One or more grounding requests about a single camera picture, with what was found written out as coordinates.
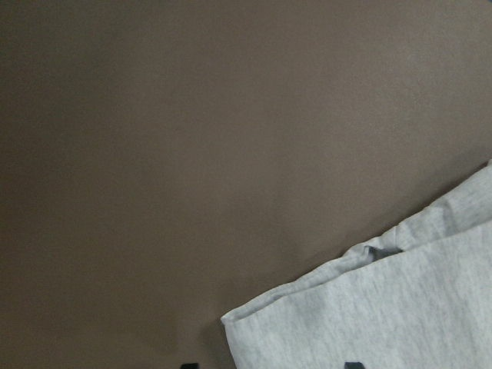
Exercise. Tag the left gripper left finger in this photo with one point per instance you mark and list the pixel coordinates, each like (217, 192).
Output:
(189, 366)

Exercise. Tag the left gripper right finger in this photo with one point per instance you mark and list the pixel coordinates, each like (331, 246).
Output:
(352, 365)

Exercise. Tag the grey cartoon print t-shirt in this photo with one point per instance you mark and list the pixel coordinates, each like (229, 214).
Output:
(417, 296)

